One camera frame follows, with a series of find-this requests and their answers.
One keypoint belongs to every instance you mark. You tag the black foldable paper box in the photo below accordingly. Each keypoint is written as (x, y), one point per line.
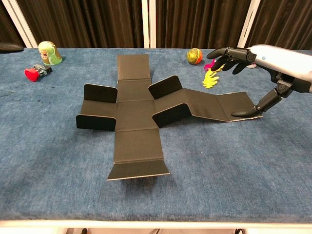
(136, 117)

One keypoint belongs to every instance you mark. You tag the white metal frame post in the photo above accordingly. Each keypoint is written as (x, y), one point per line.
(19, 24)
(248, 24)
(148, 24)

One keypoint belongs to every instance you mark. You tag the yellow pink feather shuttlecock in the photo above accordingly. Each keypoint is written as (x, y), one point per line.
(210, 79)

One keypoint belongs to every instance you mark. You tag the blue table cloth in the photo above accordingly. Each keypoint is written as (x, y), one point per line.
(195, 170)

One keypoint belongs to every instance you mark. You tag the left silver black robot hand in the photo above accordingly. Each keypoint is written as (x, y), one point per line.
(9, 47)

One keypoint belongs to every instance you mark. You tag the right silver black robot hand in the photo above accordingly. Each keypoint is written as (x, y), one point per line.
(282, 62)

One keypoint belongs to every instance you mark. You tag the red emergency stop button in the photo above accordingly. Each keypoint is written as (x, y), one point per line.
(33, 74)

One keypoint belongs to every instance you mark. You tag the yellow orange woven ball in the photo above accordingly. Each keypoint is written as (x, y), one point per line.
(194, 56)

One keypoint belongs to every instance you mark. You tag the green nesting doll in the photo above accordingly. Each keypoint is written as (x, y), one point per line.
(50, 54)

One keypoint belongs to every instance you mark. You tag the black pleated curtain panel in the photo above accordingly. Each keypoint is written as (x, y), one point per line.
(207, 24)
(280, 24)
(7, 31)
(73, 24)

